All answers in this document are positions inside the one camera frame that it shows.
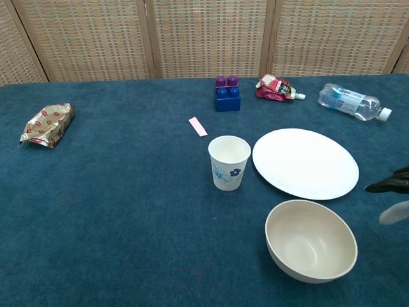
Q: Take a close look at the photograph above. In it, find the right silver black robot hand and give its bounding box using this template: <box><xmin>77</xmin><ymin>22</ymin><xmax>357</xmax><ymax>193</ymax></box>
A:
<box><xmin>365</xmin><ymin>166</ymin><xmax>409</xmax><ymax>226</ymax></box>

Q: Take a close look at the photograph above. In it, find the off-white bowl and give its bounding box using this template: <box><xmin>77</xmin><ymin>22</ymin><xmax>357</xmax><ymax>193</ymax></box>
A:
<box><xmin>265</xmin><ymin>199</ymin><xmax>359</xmax><ymax>285</ymax></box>

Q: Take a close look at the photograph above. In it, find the paper cup with blue flowers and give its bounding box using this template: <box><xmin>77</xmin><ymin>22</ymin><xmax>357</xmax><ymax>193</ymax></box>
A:
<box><xmin>208</xmin><ymin>135</ymin><xmax>252</xmax><ymax>193</ymax></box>

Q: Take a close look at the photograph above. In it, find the white paper plate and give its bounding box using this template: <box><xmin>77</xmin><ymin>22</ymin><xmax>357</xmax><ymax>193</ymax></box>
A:
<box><xmin>252</xmin><ymin>128</ymin><xmax>360</xmax><ymax>201</ymax></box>

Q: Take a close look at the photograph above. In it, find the clear plastic water bottle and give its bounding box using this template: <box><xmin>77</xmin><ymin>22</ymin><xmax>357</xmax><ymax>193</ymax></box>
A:
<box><xmin>317</xmin><ymin>83</ymin><xmax>393</xmax><ymax>123</ymax></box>

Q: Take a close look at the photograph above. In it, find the woven folding screen panel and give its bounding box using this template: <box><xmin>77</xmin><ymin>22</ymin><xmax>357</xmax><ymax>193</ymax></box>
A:
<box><xmin>0</xmin><ymin>0</ymin><xmax>49</xmax><ymax>86</ymax></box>
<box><xmin>266</xmin><ymin>0</ymin><xmax>408</xmax><ymax>77</ymax></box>
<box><xmin>392</xmin><ymin>41</ymin><xmax>409</xmax><ymax>75</ymax></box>
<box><xmin>145</xmin><ymin>0</ymin><xmax>272</xmax><ymax>80</ymax></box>
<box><xmin>11</xmin><ymin>0</ymin><xmax>153</xmax><ymax>83</ymax></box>

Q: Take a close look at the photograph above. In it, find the red drink pouch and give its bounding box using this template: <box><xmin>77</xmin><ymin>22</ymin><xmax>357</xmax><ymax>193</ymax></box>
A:
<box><xmin>255</xmin><ymin>73</ymin><xmax>307</xmax><ymax>102</ymax></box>

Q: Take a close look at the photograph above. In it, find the blue building block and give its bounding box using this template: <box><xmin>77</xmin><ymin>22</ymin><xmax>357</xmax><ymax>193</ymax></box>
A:
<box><xmin>215</xmin><ymin>86</ymin><xmax>242</xmax><ymax>113</ymax></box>

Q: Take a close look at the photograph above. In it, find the purple building block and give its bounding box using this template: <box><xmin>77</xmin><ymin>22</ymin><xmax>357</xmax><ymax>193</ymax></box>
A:
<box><xmin>214</xmin><ymin>74</ymin><xmax>240</xmax><ymax>89</ymax></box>

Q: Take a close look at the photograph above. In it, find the pale pink paper strip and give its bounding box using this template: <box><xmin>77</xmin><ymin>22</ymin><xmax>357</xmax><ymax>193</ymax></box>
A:
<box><xmin>188</xmin><ymin>116</ymin><xmax>209</xmax><ymax>138</ymax></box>

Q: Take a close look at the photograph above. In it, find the blue tablecloth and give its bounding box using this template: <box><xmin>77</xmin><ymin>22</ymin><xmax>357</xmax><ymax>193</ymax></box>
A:
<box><xmin>0</xmin><ymin>74</ymin><xmax>409</xmax><ymax>307</ymax></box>

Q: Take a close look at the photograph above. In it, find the gold snack bag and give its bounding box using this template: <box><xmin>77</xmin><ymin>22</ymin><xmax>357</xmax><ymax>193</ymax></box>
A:
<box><xmin>17</xmin><ymin>102</ymin><xmax>76</xmax><ymax>149</ymax></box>

